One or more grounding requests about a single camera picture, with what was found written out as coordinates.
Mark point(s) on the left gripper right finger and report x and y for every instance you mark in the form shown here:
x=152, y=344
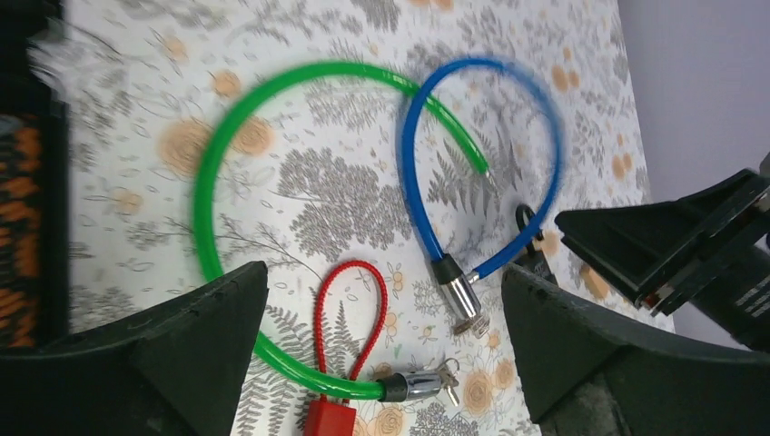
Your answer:
x=586, y=370

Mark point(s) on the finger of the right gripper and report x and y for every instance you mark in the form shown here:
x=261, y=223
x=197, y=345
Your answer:
x=661, y=255

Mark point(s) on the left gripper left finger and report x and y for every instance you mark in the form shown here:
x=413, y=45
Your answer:
x=176, y=368

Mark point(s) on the black poker chip case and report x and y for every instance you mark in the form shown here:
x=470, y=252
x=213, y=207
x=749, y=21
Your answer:
x=34, y=182

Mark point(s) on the floral tablecloth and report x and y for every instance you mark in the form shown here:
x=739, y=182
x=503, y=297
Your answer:
x=149, y=81

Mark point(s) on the green cable lock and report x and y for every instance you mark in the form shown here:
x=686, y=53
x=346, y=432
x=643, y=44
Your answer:
x=301, y=175

